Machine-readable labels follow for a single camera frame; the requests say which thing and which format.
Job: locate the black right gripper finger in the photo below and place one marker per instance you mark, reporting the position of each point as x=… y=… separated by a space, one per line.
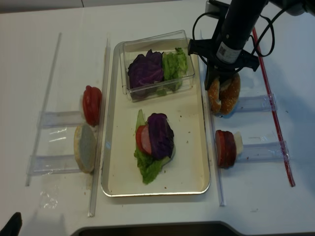
x=212 y=73
x=227 y=79

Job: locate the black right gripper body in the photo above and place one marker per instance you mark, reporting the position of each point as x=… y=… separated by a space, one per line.
x=225 y=55

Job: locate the sesame bun top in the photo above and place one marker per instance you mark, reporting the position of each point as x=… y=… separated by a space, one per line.
x=214 y=96

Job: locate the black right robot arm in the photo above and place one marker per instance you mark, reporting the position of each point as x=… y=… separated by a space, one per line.
x=239 y=22

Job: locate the green lettuce in box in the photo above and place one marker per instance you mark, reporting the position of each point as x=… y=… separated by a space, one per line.
x=173 y=66

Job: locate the dark red meat patties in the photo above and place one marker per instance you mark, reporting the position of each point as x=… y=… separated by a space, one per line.
x=226 y=149

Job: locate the white cheese slice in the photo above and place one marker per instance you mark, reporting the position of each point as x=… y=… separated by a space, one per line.
x=238 y=143

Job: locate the green lettuce leaf on tray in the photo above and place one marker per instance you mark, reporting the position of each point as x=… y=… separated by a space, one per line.
x=149 y=167

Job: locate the red tomato slices stack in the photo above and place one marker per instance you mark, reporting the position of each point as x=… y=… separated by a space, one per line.
x=92 y=98

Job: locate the white bread slice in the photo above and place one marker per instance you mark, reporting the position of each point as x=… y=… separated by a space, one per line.
x=84 y=148

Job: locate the sesame bun half remaining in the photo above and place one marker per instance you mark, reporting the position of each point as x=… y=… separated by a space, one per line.
x=229 y=96

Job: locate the clear pusher track upper right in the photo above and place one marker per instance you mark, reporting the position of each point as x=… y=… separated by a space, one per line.
x=262 y=103

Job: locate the clear pusher track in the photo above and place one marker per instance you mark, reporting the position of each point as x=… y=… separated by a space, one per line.
x=47 y=165
x=262 y=103
x=59 y=119
x=265 y=152

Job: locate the clear plastic box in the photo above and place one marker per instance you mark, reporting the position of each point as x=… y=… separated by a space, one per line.
x=161 y=43

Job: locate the purple cabbage in box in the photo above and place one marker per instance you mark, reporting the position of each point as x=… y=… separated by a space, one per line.
x=146 y=70

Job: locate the purple cabbage leaf on tray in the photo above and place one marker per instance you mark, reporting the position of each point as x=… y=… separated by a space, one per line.
x=161 y=136

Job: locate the clear pusher track lower right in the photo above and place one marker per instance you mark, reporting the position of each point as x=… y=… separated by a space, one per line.
x=265 y=152

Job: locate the cream metal tray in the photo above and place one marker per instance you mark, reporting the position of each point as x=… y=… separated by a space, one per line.
x=188 y=171

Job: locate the clear pusher track upper left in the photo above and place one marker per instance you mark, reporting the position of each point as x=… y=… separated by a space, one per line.
x=59 y=119

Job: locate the clear pusher track lower left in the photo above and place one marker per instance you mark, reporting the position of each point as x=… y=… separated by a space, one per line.
x=47 y=165

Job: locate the clear tape patch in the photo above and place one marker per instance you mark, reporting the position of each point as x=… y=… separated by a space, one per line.
x=49 y=196

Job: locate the black object bottom left corner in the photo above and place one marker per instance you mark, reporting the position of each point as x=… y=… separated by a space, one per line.
x=13 y=226

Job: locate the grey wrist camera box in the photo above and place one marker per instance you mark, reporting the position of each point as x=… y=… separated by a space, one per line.
x=216 y=9

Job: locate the clear rail right of tray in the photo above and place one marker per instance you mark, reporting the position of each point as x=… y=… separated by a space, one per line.
x=217 y=171

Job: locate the red plastic rail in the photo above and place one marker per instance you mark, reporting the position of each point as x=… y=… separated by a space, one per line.
x=275 y=118

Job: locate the clear rail far left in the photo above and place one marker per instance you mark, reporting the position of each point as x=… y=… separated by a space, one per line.
x=43 y=109

